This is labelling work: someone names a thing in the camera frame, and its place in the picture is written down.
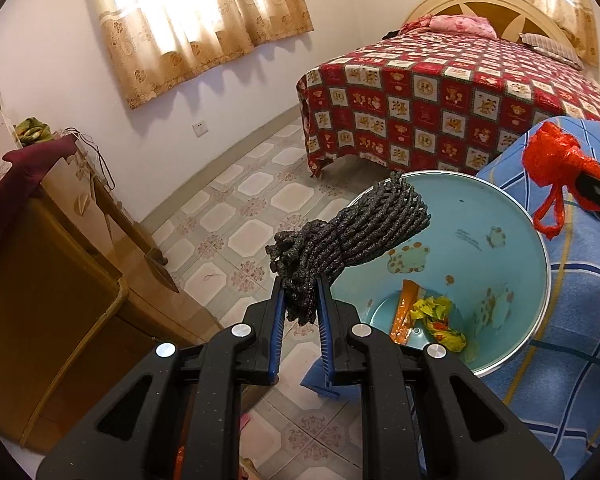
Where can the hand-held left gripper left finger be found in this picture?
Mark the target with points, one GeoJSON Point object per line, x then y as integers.
{"type": "Point", "coordinates": [278, 320]}

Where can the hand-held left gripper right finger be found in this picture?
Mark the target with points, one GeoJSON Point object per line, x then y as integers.
{"type": "Point", "coordinates": [324, 330]}

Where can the red plastic bag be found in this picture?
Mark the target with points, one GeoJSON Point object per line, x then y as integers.
{"type": "Point", "coordinates": [555, 160]}

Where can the light blue trash bin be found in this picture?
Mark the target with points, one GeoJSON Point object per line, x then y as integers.
{"type": "Point", "coordinates": [480, 210]}

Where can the blue plastic object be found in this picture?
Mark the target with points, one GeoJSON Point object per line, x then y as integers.
{"type": "Point", "coordinates": [312, 380]}

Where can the orange snack wrapper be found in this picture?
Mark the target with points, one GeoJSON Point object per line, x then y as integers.
{"type": "Point", "coordinates": [405, 310]}

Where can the yellow crumpled wrapper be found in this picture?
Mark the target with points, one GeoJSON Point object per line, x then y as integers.
{"type": "Point", "coordinates": [437, 317]}

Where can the striped pillow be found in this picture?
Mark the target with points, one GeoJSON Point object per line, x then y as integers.
{"type": "Point", "coordinates": [550, 45]}

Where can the beige floral curtain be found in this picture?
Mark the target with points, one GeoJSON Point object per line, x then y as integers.
{"type": "Point", "coordinates": [580, 10]}
{"type": "Point", "coordinates": [180, 35]}

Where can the bed with red patterned cover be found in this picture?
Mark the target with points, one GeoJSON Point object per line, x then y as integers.
{"type": "Point", "coordinates": [430, 95]}

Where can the cream wooden headboard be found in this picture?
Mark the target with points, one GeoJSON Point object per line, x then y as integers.
{"type": "Point", "coordinates": [505, 12]}

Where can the pink pillow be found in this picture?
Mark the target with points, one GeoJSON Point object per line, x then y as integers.
{"type": "Point", "coordinates": [460, 25]}

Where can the blue plaid blanket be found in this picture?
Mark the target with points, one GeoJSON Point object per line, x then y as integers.
{"type": "Point", "coordinates": [555, 410]}

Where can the wooden cabinet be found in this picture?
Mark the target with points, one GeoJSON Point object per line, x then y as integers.
{"type": "Point", "coordinates": [45, 310]}

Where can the beige cardboard box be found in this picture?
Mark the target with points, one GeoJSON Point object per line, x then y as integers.
{"type": "Point", "coordinates": [75, 180]}

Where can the dark red cloth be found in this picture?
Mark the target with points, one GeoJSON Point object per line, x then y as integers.
{"type": "Point", "coordinates": [10, 185]}

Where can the green cloth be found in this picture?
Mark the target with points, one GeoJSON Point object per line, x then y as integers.
{"type": "Point", "coordinates": [32, 131]}

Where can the white wall socket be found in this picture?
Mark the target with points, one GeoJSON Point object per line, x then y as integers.
{"type": "Point", "coordinates": [200, 128]}

